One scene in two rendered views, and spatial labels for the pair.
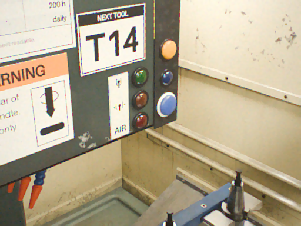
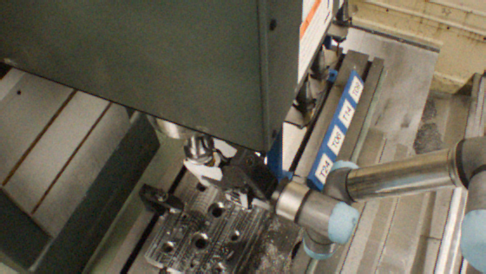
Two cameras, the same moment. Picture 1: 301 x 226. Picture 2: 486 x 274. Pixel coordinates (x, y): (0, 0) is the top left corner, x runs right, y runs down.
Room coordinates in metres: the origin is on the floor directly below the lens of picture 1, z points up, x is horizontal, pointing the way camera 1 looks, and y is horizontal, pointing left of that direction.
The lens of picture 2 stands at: (-0.04, 0.43, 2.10)
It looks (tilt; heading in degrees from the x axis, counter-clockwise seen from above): 54 degrees down; 341
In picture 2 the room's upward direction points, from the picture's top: 6 degrees counter-clockwise
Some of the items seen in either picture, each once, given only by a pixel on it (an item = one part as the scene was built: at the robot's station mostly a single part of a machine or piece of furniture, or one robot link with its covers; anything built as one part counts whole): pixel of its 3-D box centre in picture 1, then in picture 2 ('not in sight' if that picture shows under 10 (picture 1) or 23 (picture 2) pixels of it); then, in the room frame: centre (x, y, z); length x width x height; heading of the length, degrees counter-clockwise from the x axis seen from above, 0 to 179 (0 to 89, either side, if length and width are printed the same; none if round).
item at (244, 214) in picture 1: (234, 211); (341, 19); (0.81, -0.21, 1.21); 0.06 x 0.06 x 0.03
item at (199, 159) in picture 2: not in sight; (200, 148); (0.50, 0.33, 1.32); 0.06 x 0.06 x 0.03
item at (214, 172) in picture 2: not in sight; (204, 176); (0.46, 0.34, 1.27); 0.09 x 0.03 x 0.06; 50
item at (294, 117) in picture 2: not in sight; (295, 116); (0.56, 0.08, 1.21); 0.07 x 0.05 x 0.01; 42
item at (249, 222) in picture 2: not in sight; (209, 230); (0.49, 0.36, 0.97); 0.29 x 0.23 x 0.05; 132
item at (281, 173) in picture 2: not in sight; (274, 147); (0.60, 0.12, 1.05); 0.10 x 0.05 x 0.30; 42
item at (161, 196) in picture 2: not in sight; (163, 201); (0.62, 0.45, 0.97); 0.13 x 0.03 x 0.15; 42
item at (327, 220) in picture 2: not in sight; (327, 218); (0.27, 0.16, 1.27); 0.11 x 0.08 x 0.09; 37
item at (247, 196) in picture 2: not in sight; (256, 185); (0.40, 0.25, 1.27); 0.12 x 0.08 x 0.09; 37
